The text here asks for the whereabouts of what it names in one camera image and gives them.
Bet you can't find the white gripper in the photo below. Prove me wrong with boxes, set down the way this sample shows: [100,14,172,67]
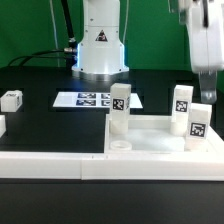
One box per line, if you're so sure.
[187,0,224,104]

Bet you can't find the white square table top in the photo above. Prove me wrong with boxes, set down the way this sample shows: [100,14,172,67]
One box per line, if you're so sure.
[104,115,224,155]

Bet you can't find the white U-shaped obstacle fence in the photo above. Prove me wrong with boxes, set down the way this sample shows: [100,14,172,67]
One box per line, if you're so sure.
[0,114,224,182]

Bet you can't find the white sheet with AprilTags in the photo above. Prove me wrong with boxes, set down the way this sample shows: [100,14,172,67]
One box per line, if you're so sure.
[52,92,143,109]

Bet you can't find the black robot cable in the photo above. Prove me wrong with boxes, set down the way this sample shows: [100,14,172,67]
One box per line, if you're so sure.
[7,0,78,67]

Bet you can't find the thin white cable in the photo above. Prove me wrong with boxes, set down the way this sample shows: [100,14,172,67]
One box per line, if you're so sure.
[48,0,61,68]

